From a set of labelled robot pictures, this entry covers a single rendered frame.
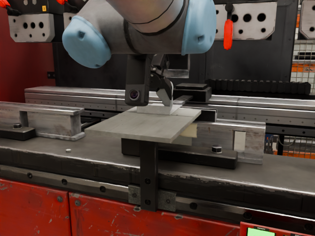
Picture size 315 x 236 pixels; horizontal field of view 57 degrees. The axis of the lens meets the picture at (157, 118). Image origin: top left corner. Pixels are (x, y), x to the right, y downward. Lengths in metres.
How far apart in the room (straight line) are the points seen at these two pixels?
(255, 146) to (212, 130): 0.11
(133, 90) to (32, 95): 0.83
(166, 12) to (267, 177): 0.48
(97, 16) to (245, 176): 0.46
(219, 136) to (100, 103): 0.57
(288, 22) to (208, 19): 0.89
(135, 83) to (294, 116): 0.58
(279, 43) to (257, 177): 0.69
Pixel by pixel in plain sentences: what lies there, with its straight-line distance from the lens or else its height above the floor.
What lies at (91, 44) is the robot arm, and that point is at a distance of 0.42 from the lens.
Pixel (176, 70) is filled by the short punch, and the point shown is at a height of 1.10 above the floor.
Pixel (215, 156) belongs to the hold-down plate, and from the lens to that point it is 0.71.
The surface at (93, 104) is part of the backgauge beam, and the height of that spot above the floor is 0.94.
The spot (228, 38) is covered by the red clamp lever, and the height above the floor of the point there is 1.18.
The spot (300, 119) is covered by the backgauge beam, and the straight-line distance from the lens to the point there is 1.01.
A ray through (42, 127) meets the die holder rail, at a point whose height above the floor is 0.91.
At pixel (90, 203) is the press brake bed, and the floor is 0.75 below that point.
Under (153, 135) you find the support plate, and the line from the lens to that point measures 0.53.
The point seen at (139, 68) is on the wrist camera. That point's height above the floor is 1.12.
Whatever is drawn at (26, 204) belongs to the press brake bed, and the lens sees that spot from 0.99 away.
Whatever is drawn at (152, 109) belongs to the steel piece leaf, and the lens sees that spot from 0.70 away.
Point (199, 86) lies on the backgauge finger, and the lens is 0.96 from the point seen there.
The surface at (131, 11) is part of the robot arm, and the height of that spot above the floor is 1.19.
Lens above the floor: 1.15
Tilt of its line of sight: 13 degrees down
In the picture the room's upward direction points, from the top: straight up
